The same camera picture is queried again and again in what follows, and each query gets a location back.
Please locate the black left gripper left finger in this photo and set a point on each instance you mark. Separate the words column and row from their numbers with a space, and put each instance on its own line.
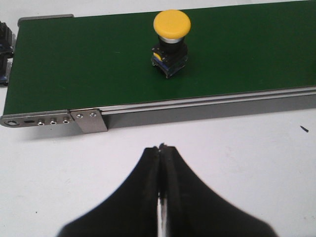
column 131, row 211

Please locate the steel conveyor end plate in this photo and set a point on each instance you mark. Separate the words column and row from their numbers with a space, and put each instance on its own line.
column 36, row 119
column 43, row 17

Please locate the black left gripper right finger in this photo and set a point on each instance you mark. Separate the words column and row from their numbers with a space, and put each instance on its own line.
column 191, row 209

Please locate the aluminium conveyor side rail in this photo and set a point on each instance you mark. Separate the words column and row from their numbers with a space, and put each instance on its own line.
column 208, row 100

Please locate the steel conveyor bracket leg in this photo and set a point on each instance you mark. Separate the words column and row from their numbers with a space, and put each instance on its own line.
column 89, row 120

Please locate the yellow mushroom push button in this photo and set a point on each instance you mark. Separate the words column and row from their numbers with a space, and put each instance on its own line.
column 170, row 54

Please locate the green conveyor belt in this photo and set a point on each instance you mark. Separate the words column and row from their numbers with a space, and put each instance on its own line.
column 90, row 62

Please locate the far steel conveyor end plate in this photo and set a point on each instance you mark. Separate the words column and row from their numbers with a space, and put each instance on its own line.
column 43, row 17

